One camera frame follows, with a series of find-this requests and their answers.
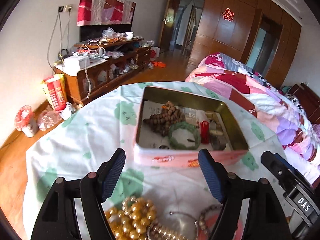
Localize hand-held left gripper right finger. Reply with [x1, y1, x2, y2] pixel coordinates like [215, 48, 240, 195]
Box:
[198, 149, 293, 240]

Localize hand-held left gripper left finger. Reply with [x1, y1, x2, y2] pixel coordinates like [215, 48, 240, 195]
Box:
[30, 148, 126, 240]

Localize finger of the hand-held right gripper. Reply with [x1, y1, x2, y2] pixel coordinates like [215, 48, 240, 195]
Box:
[261, 151, 308, 193]

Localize gold bead necklace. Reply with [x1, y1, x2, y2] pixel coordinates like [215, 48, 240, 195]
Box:
[105, 196, 158, 240]

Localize thin silver bangle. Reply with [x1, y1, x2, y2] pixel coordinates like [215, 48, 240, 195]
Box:
[147, 211, 200, 240]

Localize pale bead bracelet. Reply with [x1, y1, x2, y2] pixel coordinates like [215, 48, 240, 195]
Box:
[199, 204, 223, 238]

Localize pink tin box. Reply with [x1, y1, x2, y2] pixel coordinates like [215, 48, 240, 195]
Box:
[133, 86, 250, 168]

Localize white bed sheet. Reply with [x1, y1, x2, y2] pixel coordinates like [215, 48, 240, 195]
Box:
[285, 145, 320, 183]

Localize wide silver bangle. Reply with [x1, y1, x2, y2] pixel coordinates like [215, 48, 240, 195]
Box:
[210, 130, 233, 151]

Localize red tassel charm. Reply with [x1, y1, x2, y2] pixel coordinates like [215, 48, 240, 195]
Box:
[199, 120, 210, 144]

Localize paper box lining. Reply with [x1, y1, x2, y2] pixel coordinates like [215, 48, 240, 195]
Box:
[139, 101, 233, 151]

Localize dark wooden headboard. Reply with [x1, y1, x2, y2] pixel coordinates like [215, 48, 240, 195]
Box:
[287, 82, 320, 125]

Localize patchwork pink quilt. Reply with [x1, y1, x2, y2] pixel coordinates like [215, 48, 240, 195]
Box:
[185, 52, 320, 167]

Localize clear plastic bag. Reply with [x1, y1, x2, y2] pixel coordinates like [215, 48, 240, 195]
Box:
[37, 107, 64, 132]

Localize wooden television cabinet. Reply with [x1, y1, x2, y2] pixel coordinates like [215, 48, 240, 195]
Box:
[54, 38, 152, 105]

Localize red and yellow bag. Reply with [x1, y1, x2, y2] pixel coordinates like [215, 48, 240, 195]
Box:
[41, 74, 68, 111]

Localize white cardboard box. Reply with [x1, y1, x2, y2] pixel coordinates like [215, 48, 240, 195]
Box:
[64, 55, 90, 71]

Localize wooden wardrobe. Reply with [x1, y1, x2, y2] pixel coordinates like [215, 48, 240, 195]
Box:
[170, 0, 303, 88]

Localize black television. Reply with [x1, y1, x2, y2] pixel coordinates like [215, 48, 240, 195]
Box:
[79, 24, 133, 42]

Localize wooden room door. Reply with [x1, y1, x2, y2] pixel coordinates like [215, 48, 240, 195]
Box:
[160, 0, 181, 53]

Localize red patchwork cloth cover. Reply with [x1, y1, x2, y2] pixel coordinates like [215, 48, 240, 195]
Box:
[77, 0, 137, 27]

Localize green bead bracelet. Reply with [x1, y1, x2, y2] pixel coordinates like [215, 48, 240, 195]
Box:
[167, 122, 201, 150]

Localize brown bead necklace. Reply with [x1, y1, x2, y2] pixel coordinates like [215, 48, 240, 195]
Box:
[143, 101, 186, 137]

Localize hanging grey cables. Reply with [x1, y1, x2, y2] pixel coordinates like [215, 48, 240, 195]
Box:
[47, 11, 72, 68]

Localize red paper wall decoration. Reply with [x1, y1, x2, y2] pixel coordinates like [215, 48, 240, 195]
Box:
[222, 8, 234, 21]

